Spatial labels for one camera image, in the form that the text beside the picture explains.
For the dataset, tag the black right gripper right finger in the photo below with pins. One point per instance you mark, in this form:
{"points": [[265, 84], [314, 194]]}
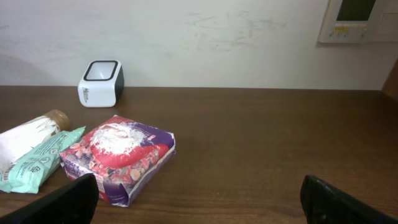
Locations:
{"points": [[324, 203]]}

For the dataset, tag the red purple snack package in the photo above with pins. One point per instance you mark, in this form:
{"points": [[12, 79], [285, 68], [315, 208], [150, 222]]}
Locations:
{"points": [[122, 154]]}

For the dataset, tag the white tube brown cap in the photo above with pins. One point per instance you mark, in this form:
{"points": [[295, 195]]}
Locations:
{"points": [[20, 140]]}

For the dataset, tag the mint green wipes packet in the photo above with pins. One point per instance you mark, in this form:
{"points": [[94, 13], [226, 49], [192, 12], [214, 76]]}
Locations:
{"points": [[29, 172]]}

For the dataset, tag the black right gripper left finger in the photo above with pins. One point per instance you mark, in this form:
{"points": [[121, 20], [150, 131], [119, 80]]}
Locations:
{"points": [[73, 203]]}

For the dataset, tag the beige wall control panel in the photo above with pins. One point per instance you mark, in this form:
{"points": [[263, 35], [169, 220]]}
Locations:
{"points": [[359, 21]]}

